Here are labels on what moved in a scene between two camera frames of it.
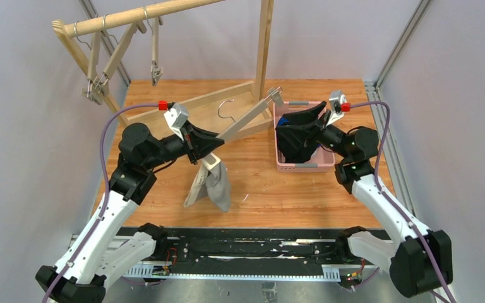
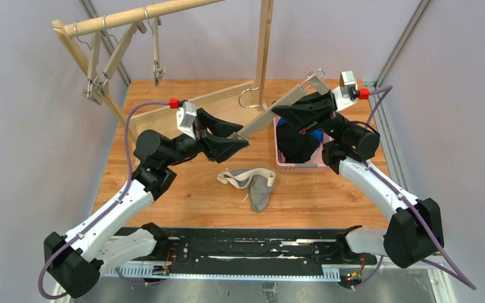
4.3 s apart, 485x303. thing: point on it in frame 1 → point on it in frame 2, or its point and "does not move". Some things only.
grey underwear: (215, 182) → (258, 180)
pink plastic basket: (323, 161) does not move
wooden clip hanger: (101, 82) does not move
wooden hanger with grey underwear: (212, 161) → (312, 85)
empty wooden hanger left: (93, 92) does not move
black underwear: (294, 142) does not move
